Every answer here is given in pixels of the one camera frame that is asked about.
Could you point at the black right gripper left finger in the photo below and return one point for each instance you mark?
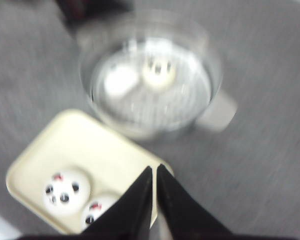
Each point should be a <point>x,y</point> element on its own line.
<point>130,217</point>

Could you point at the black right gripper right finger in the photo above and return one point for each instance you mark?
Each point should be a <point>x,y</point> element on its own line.
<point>186,219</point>

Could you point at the stainless steel steamer pot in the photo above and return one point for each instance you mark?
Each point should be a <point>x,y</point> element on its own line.
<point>195,99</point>

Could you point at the cream panda bun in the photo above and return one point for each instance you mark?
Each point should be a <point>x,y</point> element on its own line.
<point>158,73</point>

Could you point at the white panda bun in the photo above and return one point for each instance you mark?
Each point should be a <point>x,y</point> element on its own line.
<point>96,207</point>
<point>120,80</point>
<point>66,191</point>

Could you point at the cream square plastic tray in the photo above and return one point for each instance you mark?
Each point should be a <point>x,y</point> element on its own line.
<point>75,140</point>

